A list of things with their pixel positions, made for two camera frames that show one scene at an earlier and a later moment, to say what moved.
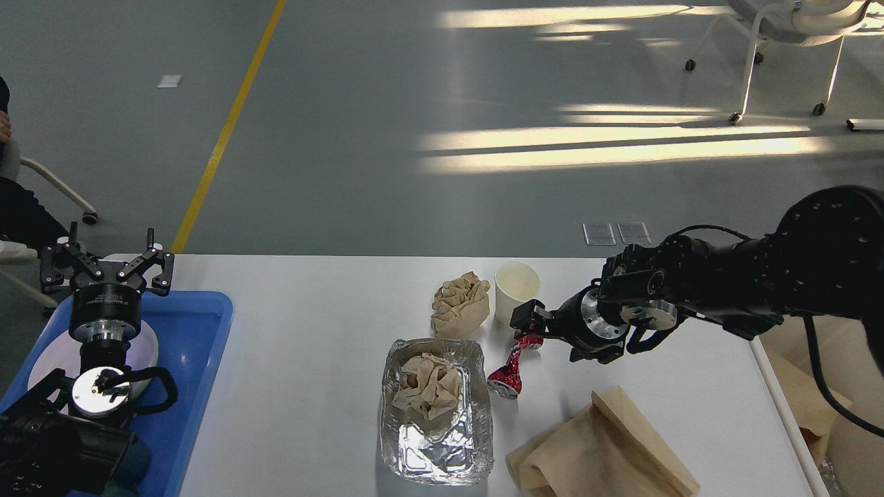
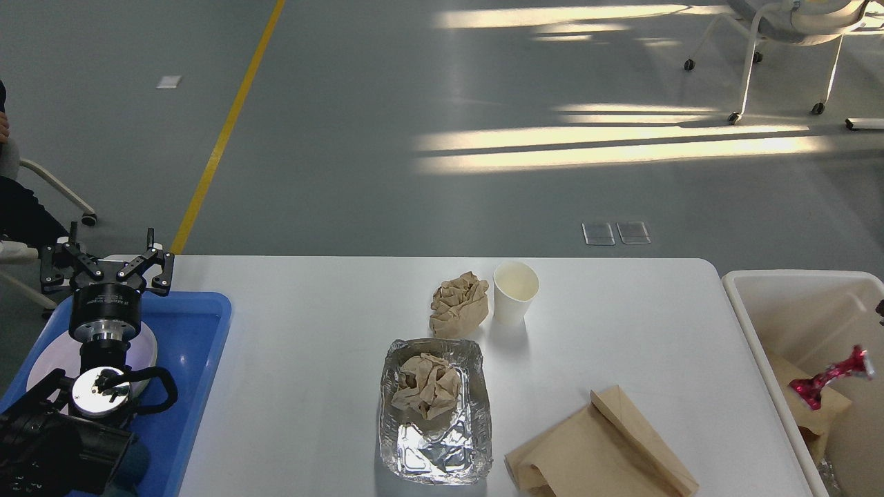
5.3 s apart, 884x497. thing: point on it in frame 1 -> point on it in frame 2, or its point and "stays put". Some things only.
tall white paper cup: (515, 281) stays put
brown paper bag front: (606, 449) stays put
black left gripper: (106, 310) stays put
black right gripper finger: (530, 318) -> (880, 310)
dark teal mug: (131, 471) stays put
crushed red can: (506, 382) -> (809, 389)
